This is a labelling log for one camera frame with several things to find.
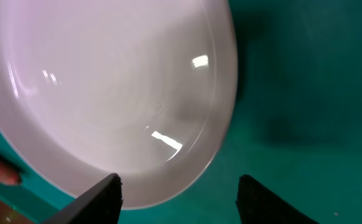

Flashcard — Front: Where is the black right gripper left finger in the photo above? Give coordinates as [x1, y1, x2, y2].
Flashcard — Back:
[43, 173, 123, 224]

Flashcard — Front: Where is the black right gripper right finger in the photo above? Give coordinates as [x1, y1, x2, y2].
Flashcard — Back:
[236, 175, 317, 224]

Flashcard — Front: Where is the pink dinner plate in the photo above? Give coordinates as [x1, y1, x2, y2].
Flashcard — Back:
[0, 0, 237, 210]

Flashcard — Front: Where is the teal serving tray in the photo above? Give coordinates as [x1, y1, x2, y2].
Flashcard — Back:
[0, 0, 362, 223]

